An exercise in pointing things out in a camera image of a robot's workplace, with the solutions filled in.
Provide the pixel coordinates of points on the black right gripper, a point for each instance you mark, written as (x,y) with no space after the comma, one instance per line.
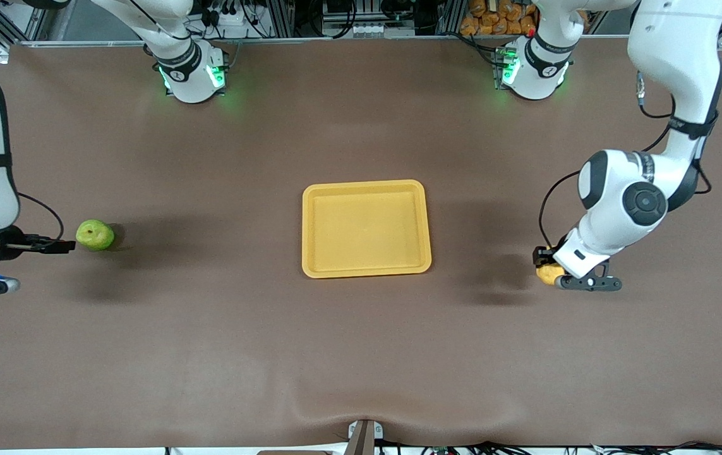
(14,247)

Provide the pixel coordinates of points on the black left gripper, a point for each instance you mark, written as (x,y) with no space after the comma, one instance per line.
(544,256)

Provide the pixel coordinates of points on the yellow potato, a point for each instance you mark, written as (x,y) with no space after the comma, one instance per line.
(549,275)

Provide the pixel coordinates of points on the green apple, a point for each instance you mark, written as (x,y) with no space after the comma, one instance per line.
(95,236)

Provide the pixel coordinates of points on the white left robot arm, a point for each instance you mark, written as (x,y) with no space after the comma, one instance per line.
(676,38)

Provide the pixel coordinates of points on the yellow plastic tray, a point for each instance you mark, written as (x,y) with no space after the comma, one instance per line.
(366,230)

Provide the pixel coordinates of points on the brown table mat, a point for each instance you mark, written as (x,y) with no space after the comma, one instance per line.
(360,347)

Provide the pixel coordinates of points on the orange items pile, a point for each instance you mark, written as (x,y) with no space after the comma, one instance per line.
(493,19)

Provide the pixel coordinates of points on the white connector block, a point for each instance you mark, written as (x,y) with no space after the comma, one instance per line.
(372,30)

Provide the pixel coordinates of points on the white power strip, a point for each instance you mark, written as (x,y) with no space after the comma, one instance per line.
(228,18)

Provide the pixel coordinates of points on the black electronics box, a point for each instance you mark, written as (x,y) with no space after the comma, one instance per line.
(338,7)

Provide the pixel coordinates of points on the silver table edge rail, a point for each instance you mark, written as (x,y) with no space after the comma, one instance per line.
(335,39)

